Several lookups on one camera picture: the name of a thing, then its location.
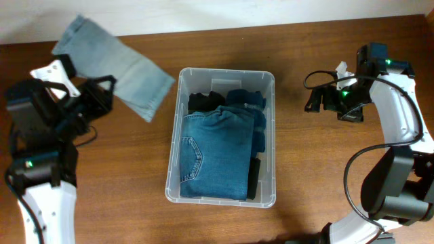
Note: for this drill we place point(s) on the light blue jeans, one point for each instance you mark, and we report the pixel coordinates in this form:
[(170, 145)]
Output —
[(94, 52)]

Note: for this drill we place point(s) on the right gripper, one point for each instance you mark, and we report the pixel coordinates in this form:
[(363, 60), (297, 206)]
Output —
[(332, 94)]

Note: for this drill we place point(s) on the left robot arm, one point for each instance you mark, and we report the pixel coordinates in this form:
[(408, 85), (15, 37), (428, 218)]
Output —
[(42, 175)]

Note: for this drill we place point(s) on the medium blue jeans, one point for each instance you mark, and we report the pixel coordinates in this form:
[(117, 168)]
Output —
[(215, 151)]

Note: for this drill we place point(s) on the clear plastic storage bin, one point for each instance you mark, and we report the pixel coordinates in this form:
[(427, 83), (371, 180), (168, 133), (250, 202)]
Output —
[(203, 80)]

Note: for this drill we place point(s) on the blue shirt bundle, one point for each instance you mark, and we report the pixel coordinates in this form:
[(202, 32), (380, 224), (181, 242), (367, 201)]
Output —
[(254, 103)]

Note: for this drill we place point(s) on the dark green shirt bundle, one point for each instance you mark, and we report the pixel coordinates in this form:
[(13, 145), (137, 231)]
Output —
[(253, 175)]

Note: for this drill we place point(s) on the black shirt bundle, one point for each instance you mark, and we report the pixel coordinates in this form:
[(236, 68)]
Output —
[(202, 103)]

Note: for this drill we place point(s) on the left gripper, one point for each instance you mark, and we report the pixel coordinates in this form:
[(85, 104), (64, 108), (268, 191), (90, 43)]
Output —
[(102, 98)]

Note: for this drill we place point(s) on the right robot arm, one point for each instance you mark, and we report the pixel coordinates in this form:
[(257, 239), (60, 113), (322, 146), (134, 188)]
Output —
[(398, 191)]

